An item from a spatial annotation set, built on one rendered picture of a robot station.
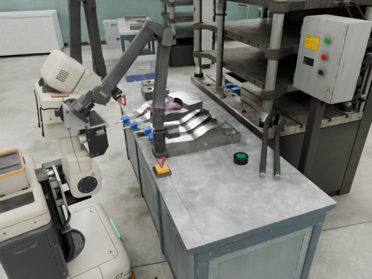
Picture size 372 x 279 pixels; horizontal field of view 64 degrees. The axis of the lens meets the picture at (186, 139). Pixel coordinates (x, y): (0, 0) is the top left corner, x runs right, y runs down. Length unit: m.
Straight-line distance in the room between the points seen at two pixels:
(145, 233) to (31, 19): 6.51
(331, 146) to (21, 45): 7.19
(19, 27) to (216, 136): 6.91
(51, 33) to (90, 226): 6.41
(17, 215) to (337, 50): 1.64
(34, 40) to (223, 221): 7.32
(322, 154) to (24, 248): 1.98
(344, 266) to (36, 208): 1.87
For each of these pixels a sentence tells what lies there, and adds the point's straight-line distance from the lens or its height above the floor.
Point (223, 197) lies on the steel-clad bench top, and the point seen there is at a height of 0.80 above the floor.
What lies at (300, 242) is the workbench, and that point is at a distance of 1.58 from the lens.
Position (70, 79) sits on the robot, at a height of 1.29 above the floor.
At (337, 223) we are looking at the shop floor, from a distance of 2.62.
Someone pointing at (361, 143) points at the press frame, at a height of 0.50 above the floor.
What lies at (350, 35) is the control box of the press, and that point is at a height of 1.41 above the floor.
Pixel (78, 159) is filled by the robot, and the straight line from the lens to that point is 1.58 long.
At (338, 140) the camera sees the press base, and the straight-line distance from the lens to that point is 2.47.
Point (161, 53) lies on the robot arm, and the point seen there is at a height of 1.38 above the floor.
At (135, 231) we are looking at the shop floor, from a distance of 2.38.
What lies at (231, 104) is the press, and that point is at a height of 0.79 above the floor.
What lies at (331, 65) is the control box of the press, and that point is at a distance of 1.70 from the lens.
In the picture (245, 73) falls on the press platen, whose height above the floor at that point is 1.04.
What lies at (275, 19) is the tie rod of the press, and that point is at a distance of 1.83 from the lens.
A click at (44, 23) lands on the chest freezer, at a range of 8.03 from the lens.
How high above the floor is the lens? 1.69
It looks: 29 degrees down
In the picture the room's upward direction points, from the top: 1 degrees counter-clockwise
